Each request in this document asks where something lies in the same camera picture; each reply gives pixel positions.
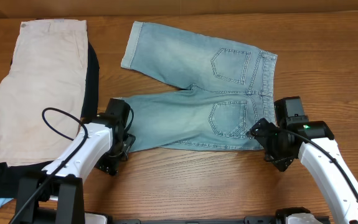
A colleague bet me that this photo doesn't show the black garment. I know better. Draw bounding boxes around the black garment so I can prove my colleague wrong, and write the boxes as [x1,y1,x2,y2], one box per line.
[0,45,100,198]

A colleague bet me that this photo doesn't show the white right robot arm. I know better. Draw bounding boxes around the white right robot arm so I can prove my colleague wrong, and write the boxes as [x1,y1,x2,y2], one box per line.
[248,118,358,223]

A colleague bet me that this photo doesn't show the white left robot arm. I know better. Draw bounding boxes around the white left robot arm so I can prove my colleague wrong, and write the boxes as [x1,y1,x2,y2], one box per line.
[11,110,135,224]

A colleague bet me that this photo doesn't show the brown cardboard backboard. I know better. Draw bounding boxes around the brown cardboard backboard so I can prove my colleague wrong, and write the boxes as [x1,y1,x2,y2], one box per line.
[0,0,358,18]

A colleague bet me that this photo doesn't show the light blue denim shorts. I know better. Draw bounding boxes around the light blue denim shorts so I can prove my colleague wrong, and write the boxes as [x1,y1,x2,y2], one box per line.
[121,22,277,152]

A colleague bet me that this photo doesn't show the beige shorts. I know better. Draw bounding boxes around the beige shorts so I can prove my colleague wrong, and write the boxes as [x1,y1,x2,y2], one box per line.
[0,19,88,166]

